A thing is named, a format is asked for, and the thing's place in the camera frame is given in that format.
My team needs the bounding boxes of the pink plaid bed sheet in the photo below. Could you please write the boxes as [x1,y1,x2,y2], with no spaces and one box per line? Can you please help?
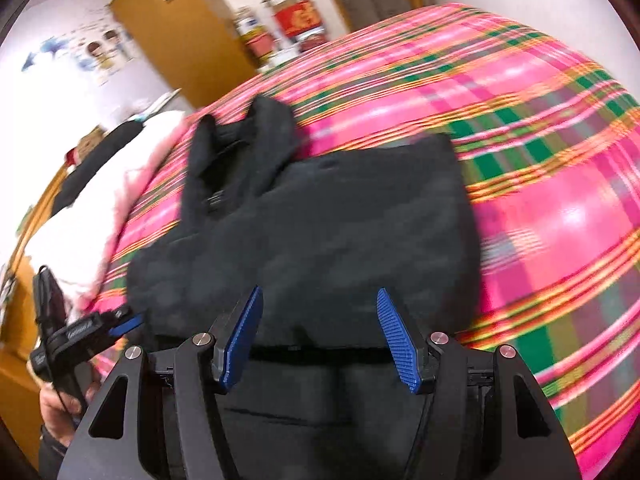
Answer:
[85,2,640,480]

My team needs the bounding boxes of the cartoon wall stickers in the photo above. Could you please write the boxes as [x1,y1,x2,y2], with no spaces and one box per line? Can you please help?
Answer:
[20,2,138,86]

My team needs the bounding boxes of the black puffer jacket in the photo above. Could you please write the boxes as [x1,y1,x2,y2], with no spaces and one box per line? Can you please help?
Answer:
[125,94,483,480]

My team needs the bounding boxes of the red gift box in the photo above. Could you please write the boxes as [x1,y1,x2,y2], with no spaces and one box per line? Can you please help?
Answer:
[272,0,326,38]

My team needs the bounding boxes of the wooden headboard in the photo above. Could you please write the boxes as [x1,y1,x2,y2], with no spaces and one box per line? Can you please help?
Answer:
[109,0,258,108]

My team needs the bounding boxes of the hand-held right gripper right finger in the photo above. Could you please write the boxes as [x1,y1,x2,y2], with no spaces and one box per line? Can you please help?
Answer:
[376,287,583,480]

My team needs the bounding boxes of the black cloth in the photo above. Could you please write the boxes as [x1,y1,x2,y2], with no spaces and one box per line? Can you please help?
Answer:
[50,122,146,213]

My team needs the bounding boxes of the stacked snack containers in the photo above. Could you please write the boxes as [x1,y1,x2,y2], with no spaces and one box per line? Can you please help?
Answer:
[234,6,278,68]

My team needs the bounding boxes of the white duvet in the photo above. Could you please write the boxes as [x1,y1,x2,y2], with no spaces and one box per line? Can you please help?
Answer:
[22,110,196,306]

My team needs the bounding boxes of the person's left hand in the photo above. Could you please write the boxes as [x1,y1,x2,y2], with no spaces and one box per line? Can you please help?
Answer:
[39,380,101,448]

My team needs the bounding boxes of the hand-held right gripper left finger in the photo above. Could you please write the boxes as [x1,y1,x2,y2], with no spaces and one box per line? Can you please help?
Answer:
[57,285,264,480]

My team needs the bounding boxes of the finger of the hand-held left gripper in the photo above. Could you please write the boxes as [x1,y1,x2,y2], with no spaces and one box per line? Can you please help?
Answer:
[107,310,146,338]

